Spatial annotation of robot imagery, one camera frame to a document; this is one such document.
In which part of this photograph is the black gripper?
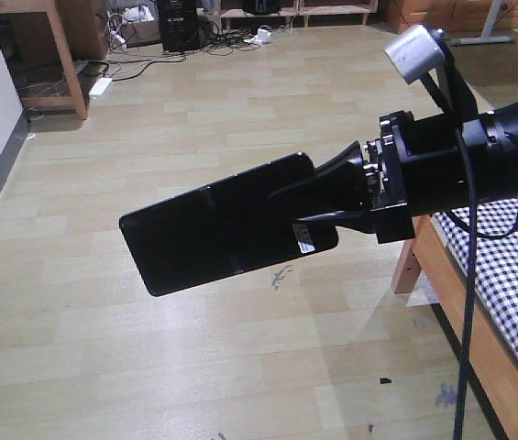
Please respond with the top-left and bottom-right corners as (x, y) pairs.
(269, 111), (469, 244)

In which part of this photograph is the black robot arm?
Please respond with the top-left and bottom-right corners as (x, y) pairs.
(270, 103), (518, 243)

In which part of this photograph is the black white checkered bed sheet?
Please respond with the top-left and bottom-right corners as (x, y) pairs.
(430, 190), (518, 413)

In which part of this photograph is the black computer tower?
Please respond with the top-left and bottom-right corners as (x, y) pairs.
(157, 0), (200, 52)

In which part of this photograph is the white power strip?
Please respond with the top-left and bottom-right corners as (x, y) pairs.
(89, 77), (112, 98)

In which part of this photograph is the wooden bed frame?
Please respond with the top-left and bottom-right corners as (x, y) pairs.
(390, 192), (518, 440)

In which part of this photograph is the black camera cable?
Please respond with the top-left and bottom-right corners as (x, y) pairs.
(441, 45), (518, 440)

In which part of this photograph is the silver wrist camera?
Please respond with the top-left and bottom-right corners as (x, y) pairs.
(383, 24), (446, 84)

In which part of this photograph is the wooden table leg frame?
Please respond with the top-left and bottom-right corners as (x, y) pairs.
(0, 1), (108, 120)

